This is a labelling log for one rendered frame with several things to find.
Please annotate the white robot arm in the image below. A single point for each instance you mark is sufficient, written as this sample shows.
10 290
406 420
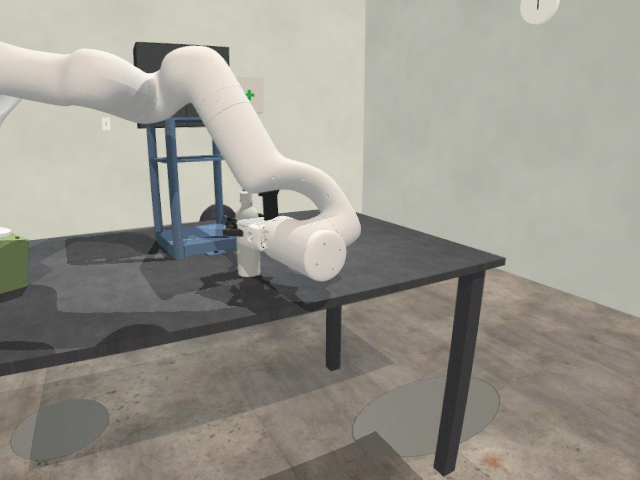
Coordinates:
99 80

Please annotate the blue shelving unit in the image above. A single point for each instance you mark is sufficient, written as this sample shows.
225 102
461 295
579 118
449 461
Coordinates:
188 241

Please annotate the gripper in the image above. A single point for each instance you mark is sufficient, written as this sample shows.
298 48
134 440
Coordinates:
254 227

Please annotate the white ceramic bottle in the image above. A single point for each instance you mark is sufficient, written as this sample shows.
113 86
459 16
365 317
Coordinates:
248 259

